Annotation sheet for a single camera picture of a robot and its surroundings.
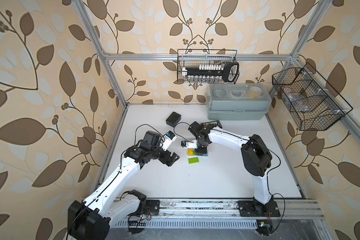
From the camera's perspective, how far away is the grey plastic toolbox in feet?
3.23

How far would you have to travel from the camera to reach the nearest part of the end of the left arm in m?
0.54

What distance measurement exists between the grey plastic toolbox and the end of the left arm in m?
0.47
